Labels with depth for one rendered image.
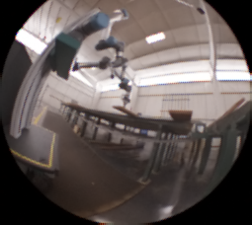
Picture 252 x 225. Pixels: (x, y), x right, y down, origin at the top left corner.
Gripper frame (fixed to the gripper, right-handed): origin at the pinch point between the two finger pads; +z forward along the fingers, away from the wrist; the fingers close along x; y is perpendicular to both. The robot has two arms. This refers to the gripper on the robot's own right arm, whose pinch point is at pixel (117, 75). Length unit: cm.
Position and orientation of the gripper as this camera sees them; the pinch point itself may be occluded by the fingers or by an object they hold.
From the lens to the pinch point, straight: 71.1
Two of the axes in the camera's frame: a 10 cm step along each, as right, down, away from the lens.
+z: -0.8, 9.9, 0.7
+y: -7.0, -0.1, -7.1
